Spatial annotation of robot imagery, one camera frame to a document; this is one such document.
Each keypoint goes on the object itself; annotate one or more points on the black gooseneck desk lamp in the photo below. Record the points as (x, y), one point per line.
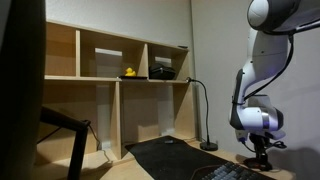
(208, 146)

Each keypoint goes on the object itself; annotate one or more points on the black metal stand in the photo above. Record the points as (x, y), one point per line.
(78, 143)

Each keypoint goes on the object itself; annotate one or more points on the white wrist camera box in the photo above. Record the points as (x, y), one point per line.
(240, 136)

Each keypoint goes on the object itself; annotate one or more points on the yellow rubber duck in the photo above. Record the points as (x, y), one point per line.
(130, 72)

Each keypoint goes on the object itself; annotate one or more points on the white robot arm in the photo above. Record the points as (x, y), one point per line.
(266, 56)

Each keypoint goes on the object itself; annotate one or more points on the flat black tray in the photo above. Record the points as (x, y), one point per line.
(133, 77)

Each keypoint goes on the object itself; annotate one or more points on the light wooden shelf unit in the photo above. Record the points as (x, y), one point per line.
(100, 100)

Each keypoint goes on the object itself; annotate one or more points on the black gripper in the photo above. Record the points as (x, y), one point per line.
(261, 140)

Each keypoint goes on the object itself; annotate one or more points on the grey and black keyboard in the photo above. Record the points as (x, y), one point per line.
(233, 173)

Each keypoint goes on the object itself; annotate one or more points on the large dark monitor panel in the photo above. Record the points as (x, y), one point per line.
(20, 90)

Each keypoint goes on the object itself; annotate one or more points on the black zipped bag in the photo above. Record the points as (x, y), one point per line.
(161, 71)

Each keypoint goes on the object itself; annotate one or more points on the small dark flat object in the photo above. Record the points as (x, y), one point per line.
(182, 47)

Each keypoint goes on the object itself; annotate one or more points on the black desk mat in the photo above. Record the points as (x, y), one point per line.
(166, 155)

